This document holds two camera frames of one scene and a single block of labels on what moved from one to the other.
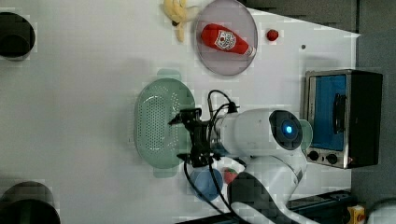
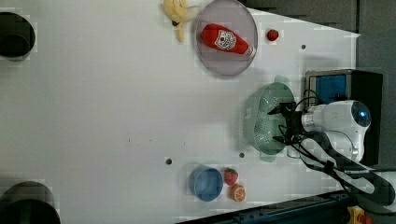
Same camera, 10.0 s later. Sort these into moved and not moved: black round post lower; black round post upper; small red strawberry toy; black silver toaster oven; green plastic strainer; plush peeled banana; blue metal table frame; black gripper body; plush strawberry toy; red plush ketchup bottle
Moved: green plastic strainer; black gripper body
Not moved: plush strawberry toy; black round post upper; red plush ketchup bottle; small red strawberry toy; plush peeled banana; black round post lower; black silver toaster oven; blue metal table frame
